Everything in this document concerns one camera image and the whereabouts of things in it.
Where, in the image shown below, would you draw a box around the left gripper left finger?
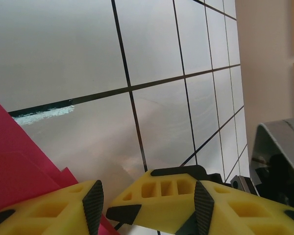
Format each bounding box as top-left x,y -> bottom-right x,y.
0,179 -> 105,235

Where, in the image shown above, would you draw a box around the pink paper sheet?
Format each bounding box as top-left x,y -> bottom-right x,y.
0,94 -> 121,235

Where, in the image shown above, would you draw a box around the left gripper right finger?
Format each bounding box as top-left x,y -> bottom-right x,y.
175,180 -> 294,235

